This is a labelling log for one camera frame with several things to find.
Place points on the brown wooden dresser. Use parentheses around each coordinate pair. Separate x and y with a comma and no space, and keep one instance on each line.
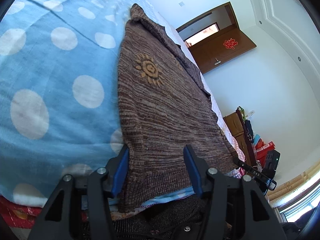
(237,128)

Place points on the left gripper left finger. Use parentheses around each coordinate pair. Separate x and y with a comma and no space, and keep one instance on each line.
(61,217)

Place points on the red gift bag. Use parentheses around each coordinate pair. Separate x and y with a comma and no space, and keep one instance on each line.
(263,150)

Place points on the blue pink polka-dot bedsheet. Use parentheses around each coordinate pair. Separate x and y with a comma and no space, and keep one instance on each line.
(59,103)

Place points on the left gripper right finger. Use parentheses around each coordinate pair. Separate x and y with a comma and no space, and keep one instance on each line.
(235,208)

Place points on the red double-happiness decoration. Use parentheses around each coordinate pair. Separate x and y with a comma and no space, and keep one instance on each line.
(230,43)

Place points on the yellow patterned curtain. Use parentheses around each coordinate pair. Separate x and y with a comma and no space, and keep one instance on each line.
(292,188)

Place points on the brown knit sun-pattern sweater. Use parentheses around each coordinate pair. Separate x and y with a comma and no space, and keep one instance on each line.
(163,106)

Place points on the brown wooden door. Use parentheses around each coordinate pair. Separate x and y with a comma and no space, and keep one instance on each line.
(206,51)

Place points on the red cartoon quilt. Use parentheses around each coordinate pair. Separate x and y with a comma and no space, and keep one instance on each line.
(18,216)

